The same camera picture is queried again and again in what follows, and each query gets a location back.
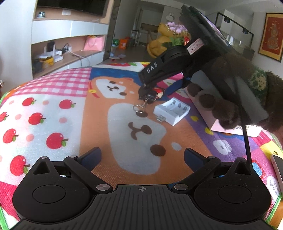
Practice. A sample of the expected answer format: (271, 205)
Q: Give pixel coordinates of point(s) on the orange bag on floor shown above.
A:
(123, 43)

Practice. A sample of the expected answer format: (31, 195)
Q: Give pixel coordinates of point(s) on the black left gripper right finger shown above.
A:
(229, 192)

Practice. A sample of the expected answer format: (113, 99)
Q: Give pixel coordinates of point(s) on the brown fuzzy gloved right hand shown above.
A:
(238, 92)

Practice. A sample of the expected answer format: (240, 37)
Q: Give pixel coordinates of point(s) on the pink paper gift bag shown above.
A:
(94, 43)

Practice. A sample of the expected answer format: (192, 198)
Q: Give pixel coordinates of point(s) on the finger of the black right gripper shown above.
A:
(150, 80)

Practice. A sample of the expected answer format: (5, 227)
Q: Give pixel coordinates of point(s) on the red framed wall picture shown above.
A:
(271, 42)

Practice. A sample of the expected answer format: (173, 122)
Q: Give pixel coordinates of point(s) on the green watermelon ball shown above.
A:
(115, 42)

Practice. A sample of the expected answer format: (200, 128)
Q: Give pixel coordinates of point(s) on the colourful cartoon play mat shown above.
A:
(70, 112)

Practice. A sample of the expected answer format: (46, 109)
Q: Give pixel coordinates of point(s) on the yellow beanbag seat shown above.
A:
(155, 47)

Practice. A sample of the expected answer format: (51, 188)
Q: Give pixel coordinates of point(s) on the black television screen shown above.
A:
(95, 7)

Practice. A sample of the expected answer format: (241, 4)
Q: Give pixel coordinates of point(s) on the white TV cabinet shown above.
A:
(26, 30)

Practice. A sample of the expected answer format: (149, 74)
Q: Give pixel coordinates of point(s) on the white battery charger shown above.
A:
(172, 111)

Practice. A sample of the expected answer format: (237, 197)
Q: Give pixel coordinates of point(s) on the black doll keychain red dress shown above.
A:
(148, 96)

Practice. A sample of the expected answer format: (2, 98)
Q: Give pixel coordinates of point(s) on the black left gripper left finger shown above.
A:
(56, 191)

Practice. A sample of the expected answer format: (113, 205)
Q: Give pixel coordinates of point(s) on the potted pink flower plant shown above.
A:
(179, 35)

